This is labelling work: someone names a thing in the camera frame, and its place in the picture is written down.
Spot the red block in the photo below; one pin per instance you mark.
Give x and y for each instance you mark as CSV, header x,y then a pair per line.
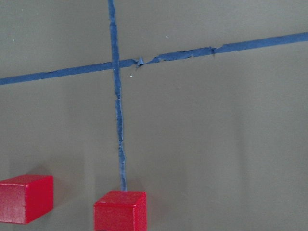
x,y
121,211
25,198

